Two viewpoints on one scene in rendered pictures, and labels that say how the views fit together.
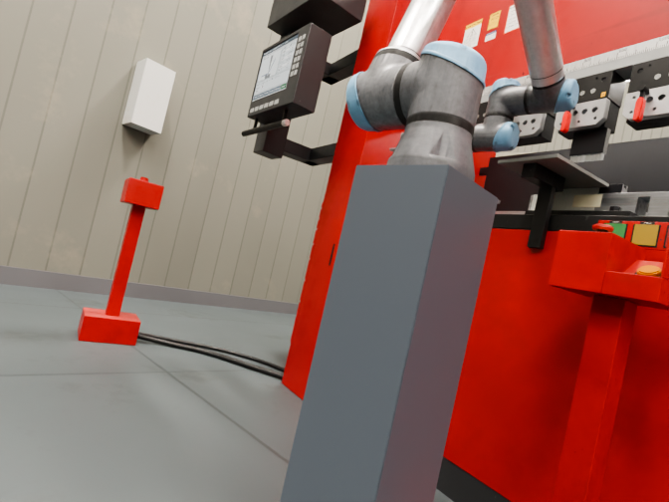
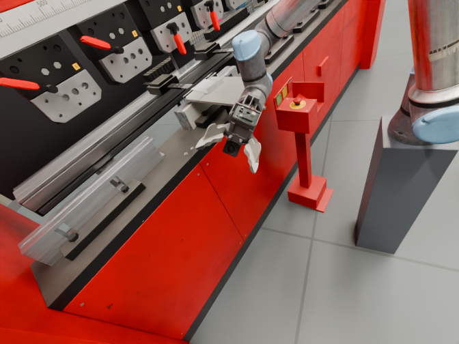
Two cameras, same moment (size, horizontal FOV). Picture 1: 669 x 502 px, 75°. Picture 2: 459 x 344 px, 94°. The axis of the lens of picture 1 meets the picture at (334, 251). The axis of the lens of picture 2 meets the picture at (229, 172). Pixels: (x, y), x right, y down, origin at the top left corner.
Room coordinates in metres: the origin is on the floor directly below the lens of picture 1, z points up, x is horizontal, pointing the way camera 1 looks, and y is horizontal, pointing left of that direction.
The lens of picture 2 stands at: (1.39, 0.24, 1.35)
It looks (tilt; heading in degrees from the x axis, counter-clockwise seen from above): 44 degrees down; 266
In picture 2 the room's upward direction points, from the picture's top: 24 degrees counter-clockwise
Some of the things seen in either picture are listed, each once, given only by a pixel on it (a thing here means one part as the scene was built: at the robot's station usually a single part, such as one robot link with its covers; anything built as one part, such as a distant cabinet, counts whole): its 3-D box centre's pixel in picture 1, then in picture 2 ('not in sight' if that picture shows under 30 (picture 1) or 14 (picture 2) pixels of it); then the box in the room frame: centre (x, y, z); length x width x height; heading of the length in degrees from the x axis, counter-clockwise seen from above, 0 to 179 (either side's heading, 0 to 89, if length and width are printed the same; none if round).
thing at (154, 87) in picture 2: not in sight; (171, 84); (1.39, -0.82, 1.01); 0.26 x 0.12 x 0.05; 122
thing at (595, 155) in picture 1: (588, 146); (183, 56); (1.30, -0.69, 1.13); 0.10 x 0.02 x 0.10; 32
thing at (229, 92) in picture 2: (553, 173); (222, 89); (1.22, -0.56, 1.00); 0.26 x 0.18 x 0.01; 122
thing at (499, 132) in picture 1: (495, 135); (257, 89); (1.15, -0.36, 1.04); 0.11 x 0.08 x 0.09; 49
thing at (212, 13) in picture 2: (641, 105); (212, 16); (1.13, -0.71, 1.20); 0.04 x 0.02 x 0.10; 122
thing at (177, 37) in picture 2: (567, 118); (176, 39); (1.30, -0.61, 1.20); 0.04 x 0.02 x 0.10; 122
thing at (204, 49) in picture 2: not in sight; (216, 50); (1.09, -1.01, 1.01); 0.26 x 0.12 x 0.05; 122
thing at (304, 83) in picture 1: (287, 79); not in sight; (2.03, 0.40, 1.42); 0.45 x 0.12 x 0.36; 37
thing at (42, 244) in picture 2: not in sight; (104, 192); (1.76, -0.39, 0.92); 0.50 x 0.06 x 0.10; 32
